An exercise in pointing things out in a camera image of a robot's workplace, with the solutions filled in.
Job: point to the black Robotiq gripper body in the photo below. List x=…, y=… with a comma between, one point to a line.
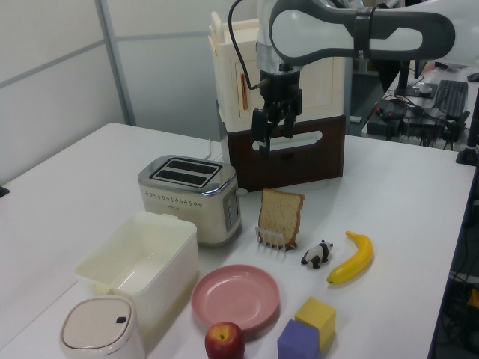
x=280, y=88

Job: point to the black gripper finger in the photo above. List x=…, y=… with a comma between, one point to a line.
x=289, y=125
x=260, y=123

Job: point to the brown crust bread slice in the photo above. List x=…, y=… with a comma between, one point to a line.
x=278, y=213

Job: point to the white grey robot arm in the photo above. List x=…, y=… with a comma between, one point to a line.
x=295, y=26

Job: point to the cream chrome two-slot toaster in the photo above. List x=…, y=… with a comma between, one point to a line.
x=176, y=202

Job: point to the cream toy cabinet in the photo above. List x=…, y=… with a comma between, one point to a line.
x=322, y=86

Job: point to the black monitor stand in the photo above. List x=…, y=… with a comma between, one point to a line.
x=406, y=80

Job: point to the small panda toy figure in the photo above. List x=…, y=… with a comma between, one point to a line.
x=316, y=256

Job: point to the yellow banana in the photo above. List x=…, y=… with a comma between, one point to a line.
x=357, y=260

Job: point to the black computer keyboard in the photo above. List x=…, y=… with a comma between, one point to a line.
x=453, y=97

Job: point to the pink plate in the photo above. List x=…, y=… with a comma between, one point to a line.
x=235, y=295

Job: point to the black pole with clamp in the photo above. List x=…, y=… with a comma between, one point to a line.
x=472, y=138

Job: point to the yellow foam cube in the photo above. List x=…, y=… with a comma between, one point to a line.
x=316, y=312

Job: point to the white rectangular plastic bin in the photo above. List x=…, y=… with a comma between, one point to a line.
x=149, y=284

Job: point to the purple foam cube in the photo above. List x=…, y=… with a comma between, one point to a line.
x=297, y=338

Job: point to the red apple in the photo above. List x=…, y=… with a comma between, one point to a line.
x=224, y=342

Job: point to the small white lidded trash can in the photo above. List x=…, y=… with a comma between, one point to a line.
x=97, y=329

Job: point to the black flat device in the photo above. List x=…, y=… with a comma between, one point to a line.
x=3, y=191

